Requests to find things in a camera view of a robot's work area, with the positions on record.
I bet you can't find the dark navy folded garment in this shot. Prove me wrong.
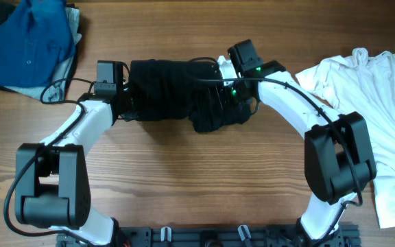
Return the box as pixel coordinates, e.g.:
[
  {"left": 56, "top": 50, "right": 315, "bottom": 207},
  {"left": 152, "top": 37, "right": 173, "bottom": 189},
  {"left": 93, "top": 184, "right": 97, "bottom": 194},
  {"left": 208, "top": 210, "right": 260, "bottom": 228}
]
[{"left": 0, "top": 1, "right": 82, "bottom": 102}]

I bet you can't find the black t-shirt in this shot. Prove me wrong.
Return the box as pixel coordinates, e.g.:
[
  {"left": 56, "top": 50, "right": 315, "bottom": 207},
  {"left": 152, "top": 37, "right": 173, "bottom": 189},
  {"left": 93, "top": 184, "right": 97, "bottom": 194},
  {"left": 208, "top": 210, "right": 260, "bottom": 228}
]
[{"left": 128, "top": 59, "right": 251, "bottom": 132}]

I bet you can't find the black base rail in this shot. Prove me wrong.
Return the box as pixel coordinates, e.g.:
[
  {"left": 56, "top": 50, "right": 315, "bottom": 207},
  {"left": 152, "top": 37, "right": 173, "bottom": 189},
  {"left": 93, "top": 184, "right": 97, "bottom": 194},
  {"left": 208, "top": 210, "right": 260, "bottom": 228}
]
[{"left": 56, "top": 224, "right": 361, "bottom": 247}]

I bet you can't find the white t-shirt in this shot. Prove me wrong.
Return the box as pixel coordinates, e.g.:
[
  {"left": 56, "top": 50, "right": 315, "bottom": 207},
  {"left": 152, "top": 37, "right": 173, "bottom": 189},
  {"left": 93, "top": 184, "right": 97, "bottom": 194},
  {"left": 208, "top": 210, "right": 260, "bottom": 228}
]
[{"left": 296, "top": 48, "right": 395, "bottom": 228}]

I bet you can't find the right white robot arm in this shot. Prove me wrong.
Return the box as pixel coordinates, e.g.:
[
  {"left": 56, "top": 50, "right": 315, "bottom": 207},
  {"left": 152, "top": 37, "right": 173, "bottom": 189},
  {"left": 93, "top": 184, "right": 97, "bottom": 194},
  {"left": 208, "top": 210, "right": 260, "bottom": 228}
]
[{"left": 216, "top": 40, "right": 376, "bottom": 246}]

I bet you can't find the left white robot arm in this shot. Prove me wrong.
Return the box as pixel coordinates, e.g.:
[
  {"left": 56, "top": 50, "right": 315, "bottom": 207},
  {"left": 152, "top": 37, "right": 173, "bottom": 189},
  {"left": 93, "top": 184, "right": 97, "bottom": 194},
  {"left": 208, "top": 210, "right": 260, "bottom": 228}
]
[{"left": 3, "top": 60, "right": 132, "bottom": 246}]

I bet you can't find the blue button shirt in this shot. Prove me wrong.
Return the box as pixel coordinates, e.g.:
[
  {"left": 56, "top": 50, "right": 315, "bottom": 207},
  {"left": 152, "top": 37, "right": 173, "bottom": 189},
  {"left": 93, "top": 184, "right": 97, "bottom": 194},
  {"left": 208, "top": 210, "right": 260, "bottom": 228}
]
[{"left": 0, "top": 0, "right": 75, "bottom": 88}]

